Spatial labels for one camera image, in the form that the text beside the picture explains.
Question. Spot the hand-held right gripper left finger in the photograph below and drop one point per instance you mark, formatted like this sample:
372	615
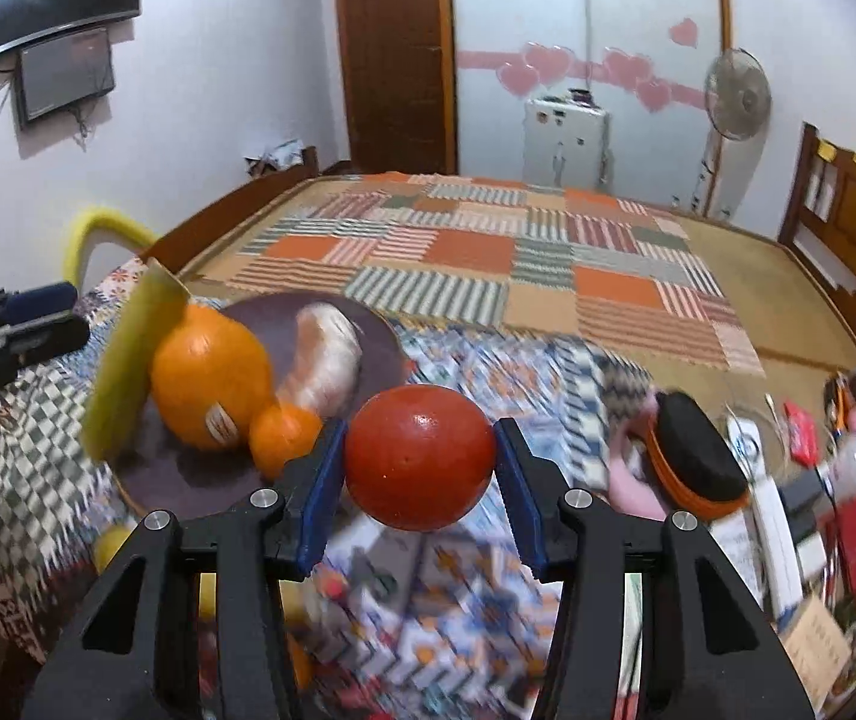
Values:
323	495

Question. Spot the pile of bags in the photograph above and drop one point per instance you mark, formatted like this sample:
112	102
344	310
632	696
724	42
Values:
274	156

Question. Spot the red tomato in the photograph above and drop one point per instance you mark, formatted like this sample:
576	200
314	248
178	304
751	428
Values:
420	457

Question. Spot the white remote control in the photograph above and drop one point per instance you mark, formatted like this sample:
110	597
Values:
766	517

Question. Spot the purple plate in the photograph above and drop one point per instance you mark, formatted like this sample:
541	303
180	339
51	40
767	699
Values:
195	476

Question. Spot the white standing fan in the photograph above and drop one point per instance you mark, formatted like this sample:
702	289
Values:
736	94

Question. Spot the wooden wardrobe with sliding doors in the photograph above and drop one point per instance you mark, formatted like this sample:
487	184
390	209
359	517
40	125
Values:
623	0

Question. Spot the blue floral patchwork cloth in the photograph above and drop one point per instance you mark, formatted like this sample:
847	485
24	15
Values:
458	615

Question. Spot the small white cabinet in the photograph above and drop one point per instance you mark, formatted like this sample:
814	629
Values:
567	142

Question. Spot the small tangerine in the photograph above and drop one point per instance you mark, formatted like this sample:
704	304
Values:
282	439

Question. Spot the wooden bed footboard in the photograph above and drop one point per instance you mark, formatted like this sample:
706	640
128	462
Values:
210	225

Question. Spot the small wall-mounted monitor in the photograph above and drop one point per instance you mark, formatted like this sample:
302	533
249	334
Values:
64	75

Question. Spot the brown wooden door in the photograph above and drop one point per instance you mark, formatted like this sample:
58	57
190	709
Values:
394	52

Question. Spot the yellow foam tube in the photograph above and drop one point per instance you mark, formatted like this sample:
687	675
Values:
98	221

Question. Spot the woven bamboo mat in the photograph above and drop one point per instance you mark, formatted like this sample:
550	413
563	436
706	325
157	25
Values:
773	292

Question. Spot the black and orange case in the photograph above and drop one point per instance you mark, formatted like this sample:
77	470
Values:
698	457

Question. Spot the orange striped patchwork blanket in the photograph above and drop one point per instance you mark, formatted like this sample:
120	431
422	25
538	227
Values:
473	255

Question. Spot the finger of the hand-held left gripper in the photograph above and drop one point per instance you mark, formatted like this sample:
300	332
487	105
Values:
41	298
38	341

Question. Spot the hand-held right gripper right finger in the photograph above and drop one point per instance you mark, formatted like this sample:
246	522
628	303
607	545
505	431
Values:
522	502

